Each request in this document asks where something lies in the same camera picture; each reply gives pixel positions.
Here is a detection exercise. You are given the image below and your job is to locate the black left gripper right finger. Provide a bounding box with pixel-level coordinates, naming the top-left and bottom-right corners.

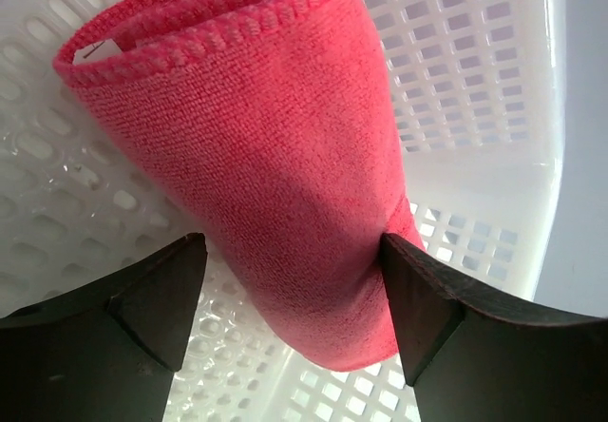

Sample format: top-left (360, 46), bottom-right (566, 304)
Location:
top-left (379, 234), bottom-right (607, 422)

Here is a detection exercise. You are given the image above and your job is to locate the pink microfiber towel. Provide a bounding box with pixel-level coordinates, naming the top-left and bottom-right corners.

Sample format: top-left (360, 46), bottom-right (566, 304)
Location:
top-left (53, 0), bottom-right (422, 372)

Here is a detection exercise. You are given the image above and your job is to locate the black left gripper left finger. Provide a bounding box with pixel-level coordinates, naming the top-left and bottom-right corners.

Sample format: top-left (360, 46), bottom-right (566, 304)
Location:
top-left (1, 233), bottom-right (207, 421)

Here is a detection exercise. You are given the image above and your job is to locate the white perforated plastic basket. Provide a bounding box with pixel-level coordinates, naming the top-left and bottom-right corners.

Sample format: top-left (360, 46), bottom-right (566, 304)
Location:
top-left (1, 0), bottom-right (563, 421)

